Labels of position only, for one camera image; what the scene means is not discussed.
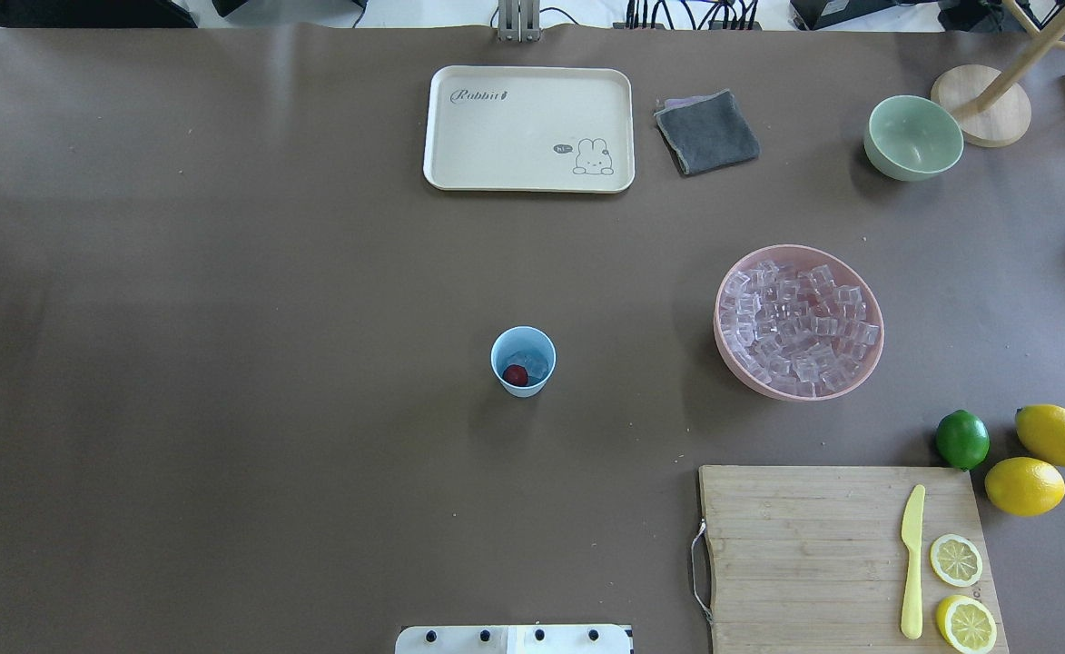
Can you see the clear ice cube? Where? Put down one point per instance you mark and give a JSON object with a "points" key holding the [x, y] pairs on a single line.
{"points": [[534, 364]]}

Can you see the red strawberry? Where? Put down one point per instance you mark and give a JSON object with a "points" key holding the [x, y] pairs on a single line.
{"points": [[516, 375]]}

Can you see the light blue plastic cup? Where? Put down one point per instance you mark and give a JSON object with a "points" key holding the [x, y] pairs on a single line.
{"points": [[521, 338]]}

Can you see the pink bowl of ice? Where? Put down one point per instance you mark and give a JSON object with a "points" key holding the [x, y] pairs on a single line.
{"points": [[797, 324]]}

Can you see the wooden cup tree stand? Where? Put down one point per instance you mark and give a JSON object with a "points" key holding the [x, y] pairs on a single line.
{"points": [[989, 106]]}

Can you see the cream rabbit tray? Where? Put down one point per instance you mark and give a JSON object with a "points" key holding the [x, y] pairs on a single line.
{"points": [[530, 129]]}

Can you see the grey folded cloth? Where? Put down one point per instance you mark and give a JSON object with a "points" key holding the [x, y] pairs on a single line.
{"points": [[706, 132]]}

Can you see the wooden cutting board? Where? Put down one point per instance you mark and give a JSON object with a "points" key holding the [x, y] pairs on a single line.
{"points": [[810, 559]]}

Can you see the mint green bowl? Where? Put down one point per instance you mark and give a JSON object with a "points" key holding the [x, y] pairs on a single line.
{"points": [[911, 139]]}

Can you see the yellow plastic knife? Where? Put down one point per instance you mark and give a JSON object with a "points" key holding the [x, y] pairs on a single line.
{"points": [[910, 613]]}

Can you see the green lime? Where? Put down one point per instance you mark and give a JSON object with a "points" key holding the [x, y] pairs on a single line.
{"points": [[962, 439]]}

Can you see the lemon half slice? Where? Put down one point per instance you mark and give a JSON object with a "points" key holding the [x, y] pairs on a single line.
{"points": [[966, 624], [956, 560]]}

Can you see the whole yellow lemon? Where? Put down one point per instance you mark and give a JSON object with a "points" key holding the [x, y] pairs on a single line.
{"points": [[1024, 486], [1041, 430]]}

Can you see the black monitor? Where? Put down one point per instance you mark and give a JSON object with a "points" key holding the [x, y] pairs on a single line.
{"points": [[94, 14]]}

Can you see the aluminium frame post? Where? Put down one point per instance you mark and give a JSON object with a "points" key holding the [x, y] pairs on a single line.
{"points": [[519, 21]]}

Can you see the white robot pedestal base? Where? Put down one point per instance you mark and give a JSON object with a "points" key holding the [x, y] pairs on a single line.
{"points": [[575, 637]]}

